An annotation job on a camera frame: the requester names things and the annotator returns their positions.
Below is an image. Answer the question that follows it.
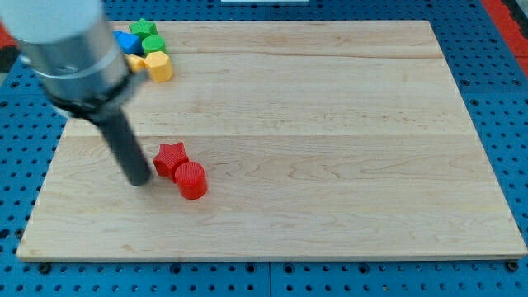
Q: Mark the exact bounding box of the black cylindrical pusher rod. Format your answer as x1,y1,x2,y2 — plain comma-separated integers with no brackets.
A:
96,109,152,186

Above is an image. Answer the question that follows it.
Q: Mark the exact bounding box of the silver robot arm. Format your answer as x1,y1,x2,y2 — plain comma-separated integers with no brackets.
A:
1,0,151,186

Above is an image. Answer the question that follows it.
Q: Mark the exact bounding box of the yellow block behind arm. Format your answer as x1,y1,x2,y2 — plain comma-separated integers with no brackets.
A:
125,54,146,73

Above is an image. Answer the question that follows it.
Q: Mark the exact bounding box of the red star block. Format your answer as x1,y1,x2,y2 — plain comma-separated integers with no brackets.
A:
153,142,190,179

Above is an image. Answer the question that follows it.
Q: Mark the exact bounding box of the yellow hexagon block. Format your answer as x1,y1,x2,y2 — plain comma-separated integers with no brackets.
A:
144,51,173,83

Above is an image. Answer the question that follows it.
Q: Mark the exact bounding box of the blue pentagon block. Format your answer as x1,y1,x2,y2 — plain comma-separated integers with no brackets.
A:
112,31,143,55

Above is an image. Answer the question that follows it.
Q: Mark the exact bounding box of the green cylinder block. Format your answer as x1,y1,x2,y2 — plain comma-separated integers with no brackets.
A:
141,35,167,55

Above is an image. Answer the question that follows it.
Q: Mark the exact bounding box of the red cylinder block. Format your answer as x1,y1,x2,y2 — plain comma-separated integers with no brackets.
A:
173,162,208,200

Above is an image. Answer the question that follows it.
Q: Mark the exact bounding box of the green star block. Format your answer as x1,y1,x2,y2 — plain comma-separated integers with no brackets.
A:
129,18,158,40

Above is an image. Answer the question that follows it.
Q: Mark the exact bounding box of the light wooden board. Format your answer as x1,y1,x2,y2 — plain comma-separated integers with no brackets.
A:
17,21,527,262

